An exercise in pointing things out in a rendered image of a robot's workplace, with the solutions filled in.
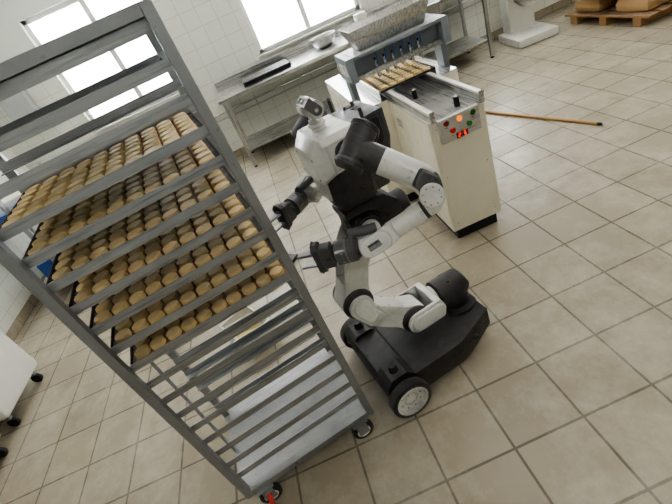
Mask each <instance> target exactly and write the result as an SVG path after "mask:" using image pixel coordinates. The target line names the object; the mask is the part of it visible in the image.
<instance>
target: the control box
mask: <svg viewBox="0 0 672 504"><path fill-rule="evenodd" d="M472 109H475V114H474V115H471V114H470V111H471V110H472ZM458 115H461V116H462V119H461V120H460V121H457V116H458ZM469 120H471V121H472V125H471V126H468V125H467V122H468V121H469ZM445 121H448V122H449V125H448V126H447V127H444V126H443V124H444V122H445ZM436 125H437V128H438V133H439V137H440V141H441V144H442V145H445V144H447V143H449V142H451V141H454V140H456V139H458V138H460V137H459V136H460V135H459V136H458V133H459V132H461V137H462V136H465V134H466V133H465V132H467V134H469V133H471V132H473V131H476V130H478V129H480V128H482V124H481V118H480V112H479V106H478V104H476V103H474V104H472V105H470V106H468V107H466V108H463V109H461V110H459V111H457V112H455V113H452V114H450V115H448V116H446V117H444V118H441V119H439V120H437V121H436ZM452 128H455V129H456V132H455V133H453V134H452V133H451V132H450V130H451V129H452ZM464 130H465V132H464ZM464 133H465V134H464ZM459 134H460V133H459ZM467 134H466V135H467Z"/></svg>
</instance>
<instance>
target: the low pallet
mask: <svg viewBox="0 0 672 504"><path fill-rule="evenodd" d="M671 12H672V0H669V1H667V2H665V3H663V4H661V5H659V6H657V7H655V8H653V9H651V10H649V11H638V12H619V11H617V9H616V4H615V5H613V6H611V7H609V8H607V9H605V10H603V11H600V12H577V11H572V12H570V13H568V14H566V15H564V16H565V17H570V19H571V25H577V24H579V23H582V22H584V21H586V20H588V19H590V18H592V17H599V26H607V25H609V24H611V23H613V22H615V21H618V20H620V19H622V18H633V27H642V26H644V25H646V24H648V23H651V22H653V21H655V20H657V19H659V18H661V17H663V16H665V15H667V14H669V13H671Z"/></svg>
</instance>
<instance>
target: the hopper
mask: <svg viewBox="0 0 672 504"><path fill-rule="evenodd" d="M428 1H429V0H403V1H401V2H399V3H396V4H394V5H392V6H390V7H388V8H386V9H383V10H381V11H379V12H377V13H375V14H372V15H370V16H368V17H366V18H364V19H361V20H359V21H357V22H355V23H353V24H351V25H348V26H346V27H344V28H342V29H340V30H338V31H339V32H340V33H341V35H342V36H343V37H344V38H345V39H346V41H347V42H348V43H349V44H350V45H351V46H352V48H353V49H355V50H357V51H362V50H364V49H366V48H369V47H371V46H373V45H375V44H377V43H380V42H382V41H384V40H386V39H388V38H391V37H393V36H395V35H397V34H399V33H401V32H404V31H406V30H408V29H410V28H412V27H415V26H417V25H419V24H421V23H423V22H424V18H425V14H426V10H427V5H428Z"/></svg>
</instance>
